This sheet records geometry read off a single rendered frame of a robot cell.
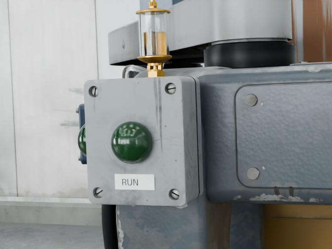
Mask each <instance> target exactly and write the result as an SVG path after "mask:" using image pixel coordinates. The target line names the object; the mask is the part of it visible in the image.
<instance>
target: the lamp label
mask: <svg viewBox="0 0 332 249"><path fill-rule="evenodd" d="M115 189H122V190H155V183H154V174H115Z"/></svg>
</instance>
